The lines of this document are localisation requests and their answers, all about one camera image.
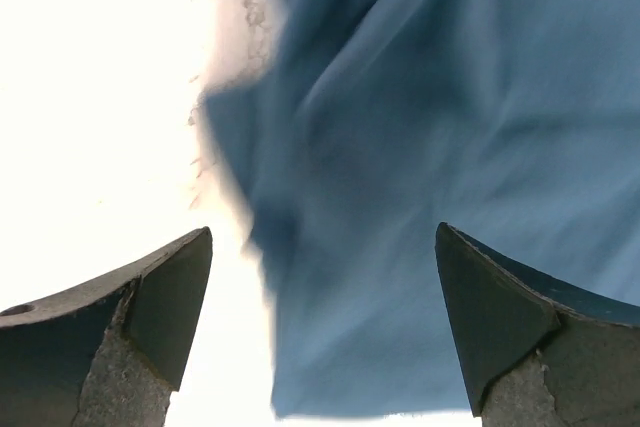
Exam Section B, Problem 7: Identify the blue t shirt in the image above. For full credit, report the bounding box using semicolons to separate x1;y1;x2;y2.
205;0;639;418

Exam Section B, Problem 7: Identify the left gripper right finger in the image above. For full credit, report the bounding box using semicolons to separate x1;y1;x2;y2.
435;223;639;427

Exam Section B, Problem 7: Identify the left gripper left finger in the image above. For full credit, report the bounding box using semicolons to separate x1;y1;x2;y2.
1;227;212;427

